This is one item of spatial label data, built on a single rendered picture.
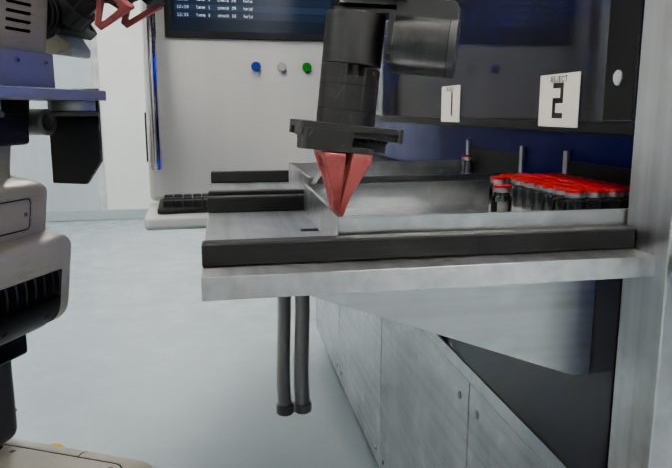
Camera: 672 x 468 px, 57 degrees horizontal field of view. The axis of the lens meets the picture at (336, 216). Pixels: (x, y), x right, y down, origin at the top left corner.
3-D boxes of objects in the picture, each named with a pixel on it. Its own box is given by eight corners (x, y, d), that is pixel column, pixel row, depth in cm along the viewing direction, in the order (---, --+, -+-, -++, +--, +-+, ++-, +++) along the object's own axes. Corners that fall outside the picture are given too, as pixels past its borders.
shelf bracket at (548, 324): (574, 362, 69) (581, 249, 67) (589, 374, 66) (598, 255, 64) (269, 387, 63) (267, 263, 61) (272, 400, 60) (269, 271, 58)
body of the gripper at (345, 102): (402, 149, 59) (411, 70, 57) (296, 140, 57) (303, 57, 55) (384, 145, 65) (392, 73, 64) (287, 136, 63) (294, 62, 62)
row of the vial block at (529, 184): (510, 208, 81) (512, 173, 81) (587, 234, 64) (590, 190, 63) (494, 208, 81) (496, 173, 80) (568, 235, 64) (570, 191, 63)
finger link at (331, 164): (390, 233, 60) (401, 136, 58) (317, 229, 58) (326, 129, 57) (372, 221, 66) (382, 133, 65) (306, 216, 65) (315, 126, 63)
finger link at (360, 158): (366, 232, 59) (376, 133, 58) (291, 227, 58) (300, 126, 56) (350, 219, 66) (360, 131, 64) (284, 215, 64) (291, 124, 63)
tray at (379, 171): (463, 178, 120) (463, 160, 119) (528, 195, 95) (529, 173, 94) (288, 181, 114) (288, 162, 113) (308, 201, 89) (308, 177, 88)
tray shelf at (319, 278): (453, 185, 125) (453, 175, 125) (730, 272, 57) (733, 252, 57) (211, 190, 117) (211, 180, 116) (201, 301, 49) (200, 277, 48)
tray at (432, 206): (545, 204, 86) (547, 179, 86) (676, 242, 61) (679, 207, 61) (303, 210, 81) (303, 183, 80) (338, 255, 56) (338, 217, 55)
